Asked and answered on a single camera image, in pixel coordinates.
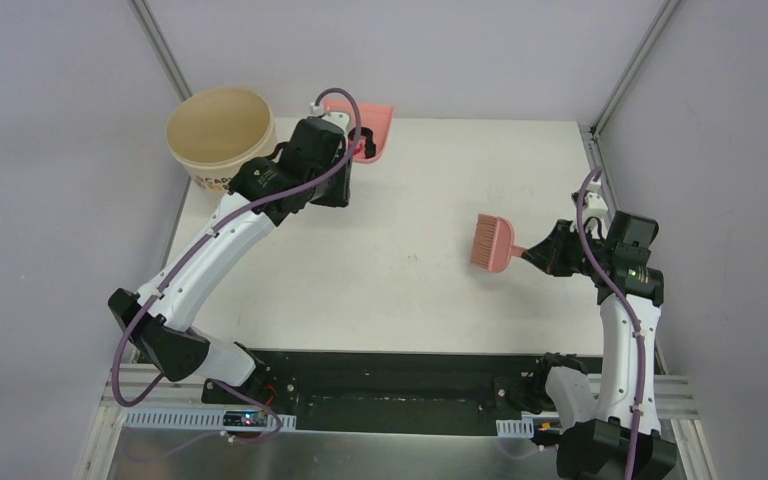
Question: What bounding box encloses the pink hand brush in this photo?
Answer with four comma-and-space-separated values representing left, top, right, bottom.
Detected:
469, 214, 527, 273

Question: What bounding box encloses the pink plastic dustpan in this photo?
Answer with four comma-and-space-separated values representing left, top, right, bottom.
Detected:
321, 98, 394, 164

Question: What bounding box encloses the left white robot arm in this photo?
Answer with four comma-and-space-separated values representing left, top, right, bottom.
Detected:
108, 112, 359, 405

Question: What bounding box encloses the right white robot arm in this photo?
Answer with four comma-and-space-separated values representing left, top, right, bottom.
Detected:
523, 212, 678, 479

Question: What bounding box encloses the black paper scrap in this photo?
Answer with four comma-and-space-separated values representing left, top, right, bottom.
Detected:
353, 127, 378, 161

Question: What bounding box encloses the beige paper bucket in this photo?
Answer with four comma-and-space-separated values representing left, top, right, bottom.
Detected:
165, 87, 278, 201

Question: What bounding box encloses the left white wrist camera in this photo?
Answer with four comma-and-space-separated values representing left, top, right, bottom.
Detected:
309, 101, 352, 133

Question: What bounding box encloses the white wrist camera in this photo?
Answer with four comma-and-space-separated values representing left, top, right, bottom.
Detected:
309, 101, 352, 133
581, 174, 609, 235

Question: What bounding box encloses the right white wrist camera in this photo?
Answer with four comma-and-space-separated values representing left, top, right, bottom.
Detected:
581, 174, 609, 235

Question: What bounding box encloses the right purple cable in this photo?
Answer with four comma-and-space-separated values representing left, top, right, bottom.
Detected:
496, 167, 647, 480

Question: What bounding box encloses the purple cable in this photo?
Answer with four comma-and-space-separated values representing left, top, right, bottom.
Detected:
110, 87, 363, 465
496, 167, 647, 480

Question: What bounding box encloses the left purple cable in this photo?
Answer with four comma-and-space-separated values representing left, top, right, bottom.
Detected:
110, 87, 363, 465

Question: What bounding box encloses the aluminium front rail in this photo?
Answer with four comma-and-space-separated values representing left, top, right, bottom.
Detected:
119, 364, 699, 420

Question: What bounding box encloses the left aluminium frame post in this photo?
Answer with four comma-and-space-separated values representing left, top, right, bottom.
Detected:
127, 0, 193, 103

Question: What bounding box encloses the aluminium frame post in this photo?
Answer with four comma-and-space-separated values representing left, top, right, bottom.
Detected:
589, 0, 684, 141
127, 0, 193, 103

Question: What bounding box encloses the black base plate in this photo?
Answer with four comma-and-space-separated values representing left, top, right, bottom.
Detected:
136, 347, 614, 437

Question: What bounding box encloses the right aluminium frame post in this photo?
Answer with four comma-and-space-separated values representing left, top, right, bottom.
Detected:
589, 0, 684, 141

